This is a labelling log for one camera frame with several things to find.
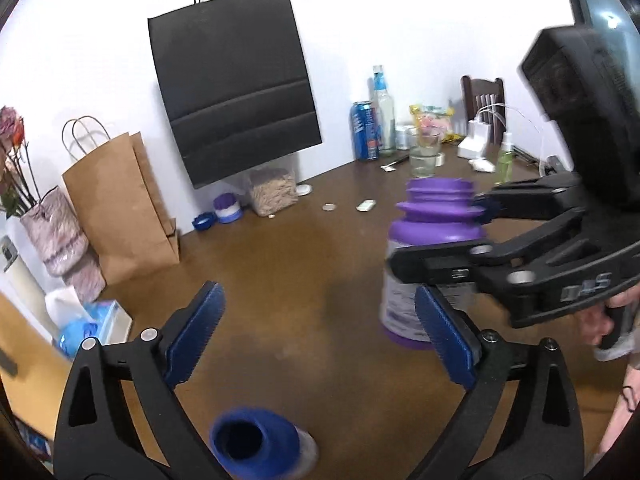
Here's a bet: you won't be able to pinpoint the purple plastic bottle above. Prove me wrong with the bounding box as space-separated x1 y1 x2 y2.
380 177 485 350

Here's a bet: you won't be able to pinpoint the blue plastic bottle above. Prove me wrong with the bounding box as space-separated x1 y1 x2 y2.
208 408 319 479

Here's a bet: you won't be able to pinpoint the person's right hand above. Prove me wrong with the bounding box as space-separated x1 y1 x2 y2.
575 284 640 347

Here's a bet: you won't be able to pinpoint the green spray bottle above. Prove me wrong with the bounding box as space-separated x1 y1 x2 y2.
495 131 513 185

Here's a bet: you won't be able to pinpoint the white charger adapter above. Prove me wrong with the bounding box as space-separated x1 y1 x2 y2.
457 119 490 160

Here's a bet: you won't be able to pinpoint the yellow thermos jug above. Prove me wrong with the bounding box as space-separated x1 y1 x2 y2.
0 296 70 440

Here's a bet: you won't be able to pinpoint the drinking glass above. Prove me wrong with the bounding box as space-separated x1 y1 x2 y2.
409 128 440 178

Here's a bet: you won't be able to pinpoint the dark wooden chair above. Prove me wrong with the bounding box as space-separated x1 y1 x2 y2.
461 75 506 145

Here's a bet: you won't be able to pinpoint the blue tissue box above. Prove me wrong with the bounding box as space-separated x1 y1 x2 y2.
44 286 132 360

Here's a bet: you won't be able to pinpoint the colourful snack bag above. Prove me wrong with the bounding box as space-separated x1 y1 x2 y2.
409 104 454 146

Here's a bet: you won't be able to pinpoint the clear spray bottle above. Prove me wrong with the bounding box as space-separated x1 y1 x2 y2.
373 65 396 157

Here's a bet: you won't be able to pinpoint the blue soda can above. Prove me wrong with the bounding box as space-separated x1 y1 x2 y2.
349 101 378 160

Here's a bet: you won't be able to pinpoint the white thermos flask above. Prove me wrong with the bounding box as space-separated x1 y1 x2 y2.
1 235 58 342

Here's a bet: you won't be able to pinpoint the pink wrapped vase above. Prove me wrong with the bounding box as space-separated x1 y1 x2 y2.
21 186 106 304

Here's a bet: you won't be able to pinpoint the clear container with grains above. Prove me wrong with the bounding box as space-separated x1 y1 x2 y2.
245 168 298 217

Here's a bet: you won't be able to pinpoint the blue jar lid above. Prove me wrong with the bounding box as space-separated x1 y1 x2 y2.
192 211 217 232

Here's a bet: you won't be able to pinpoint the brown paper bag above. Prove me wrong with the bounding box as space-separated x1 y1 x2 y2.
61 116 180 285

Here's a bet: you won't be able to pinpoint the small purple white jar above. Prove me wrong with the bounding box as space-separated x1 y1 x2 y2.
213 192 243 224

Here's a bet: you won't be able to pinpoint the dried pink flowers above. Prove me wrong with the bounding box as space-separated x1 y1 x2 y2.
1 106 41 218

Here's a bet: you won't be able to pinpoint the black paper bag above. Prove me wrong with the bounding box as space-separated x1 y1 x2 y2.
148 0 322 188

